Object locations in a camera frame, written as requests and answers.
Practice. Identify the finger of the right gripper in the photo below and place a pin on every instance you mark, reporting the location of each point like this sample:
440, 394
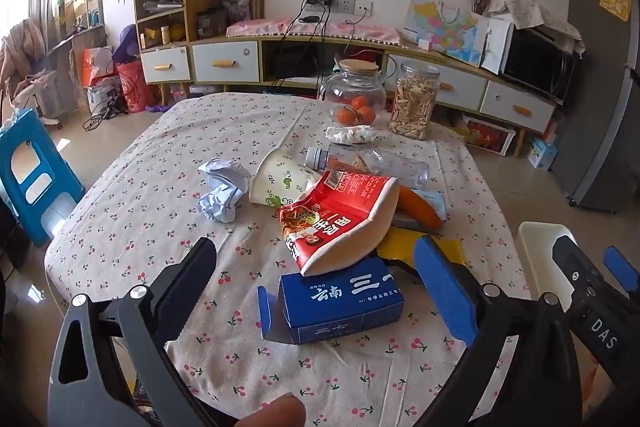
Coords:
621, 269
606, 319

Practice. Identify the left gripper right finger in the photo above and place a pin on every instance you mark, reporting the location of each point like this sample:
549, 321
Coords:
542, 386

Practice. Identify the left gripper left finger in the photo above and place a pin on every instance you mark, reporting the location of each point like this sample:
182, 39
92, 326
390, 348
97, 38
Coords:
87, 386

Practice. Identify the white trash bin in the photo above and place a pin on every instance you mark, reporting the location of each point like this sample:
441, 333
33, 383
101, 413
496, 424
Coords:
534, 243

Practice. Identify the person's left hand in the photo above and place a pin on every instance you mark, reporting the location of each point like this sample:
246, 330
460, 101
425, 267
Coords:
286, 411

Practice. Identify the grey refrigerator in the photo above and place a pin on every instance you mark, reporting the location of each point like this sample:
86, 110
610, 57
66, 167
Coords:
597, 166

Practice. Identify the blue tissue box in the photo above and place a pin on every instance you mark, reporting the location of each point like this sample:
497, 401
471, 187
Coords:
540, 154

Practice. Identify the red gift box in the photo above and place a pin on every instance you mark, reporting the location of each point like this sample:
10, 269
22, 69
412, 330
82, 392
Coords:
491, 137

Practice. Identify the yellow paper piece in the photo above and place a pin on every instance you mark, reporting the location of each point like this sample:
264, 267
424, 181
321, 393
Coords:
398, 244

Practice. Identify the blue medicine box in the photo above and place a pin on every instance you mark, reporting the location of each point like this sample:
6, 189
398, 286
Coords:
341, 303

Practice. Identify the blue plastic stool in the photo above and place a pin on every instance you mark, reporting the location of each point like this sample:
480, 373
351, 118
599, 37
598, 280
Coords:
52, 176

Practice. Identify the orange carrot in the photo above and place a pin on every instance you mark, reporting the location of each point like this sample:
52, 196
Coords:
417, 208

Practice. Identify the black microwave oven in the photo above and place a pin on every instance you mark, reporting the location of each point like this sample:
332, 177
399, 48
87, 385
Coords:
535, 61

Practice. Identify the clear plastic bottle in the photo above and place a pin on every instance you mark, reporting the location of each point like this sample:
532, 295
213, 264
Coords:
366, 159

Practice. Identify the floral paper cup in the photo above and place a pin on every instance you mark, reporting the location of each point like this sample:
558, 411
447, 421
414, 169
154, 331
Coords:
280, 180

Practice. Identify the cherry print tablecloth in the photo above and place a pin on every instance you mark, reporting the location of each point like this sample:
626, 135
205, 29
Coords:
142, 215

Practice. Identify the plastic jar of seeds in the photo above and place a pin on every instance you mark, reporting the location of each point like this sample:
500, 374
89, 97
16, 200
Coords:
416, 90

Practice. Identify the floral cloth on microwave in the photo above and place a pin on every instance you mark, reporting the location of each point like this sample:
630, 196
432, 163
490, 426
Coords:
529, 14

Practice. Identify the mandarin orange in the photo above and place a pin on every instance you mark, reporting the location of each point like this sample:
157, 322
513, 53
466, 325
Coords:
359, 101
366, 115
347, 116

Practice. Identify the crumpled snack wrapper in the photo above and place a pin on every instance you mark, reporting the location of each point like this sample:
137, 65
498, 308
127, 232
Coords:
351, 135

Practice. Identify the colourful china map board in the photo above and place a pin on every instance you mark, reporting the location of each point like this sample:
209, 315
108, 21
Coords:
448, 29

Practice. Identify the glass jar with cork lid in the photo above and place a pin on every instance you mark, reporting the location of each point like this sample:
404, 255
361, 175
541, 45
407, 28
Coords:
355, 93

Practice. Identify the wooden tv cabinet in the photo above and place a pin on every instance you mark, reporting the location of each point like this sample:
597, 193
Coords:
283, 55

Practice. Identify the wooden shelf cabinet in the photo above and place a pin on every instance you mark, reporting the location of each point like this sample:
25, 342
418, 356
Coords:
163, 22

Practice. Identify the pink keyboard cover cloth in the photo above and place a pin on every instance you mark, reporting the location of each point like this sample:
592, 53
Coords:
285, 27

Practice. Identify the wall power socket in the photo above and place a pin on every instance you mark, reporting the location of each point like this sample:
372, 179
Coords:
358, 8

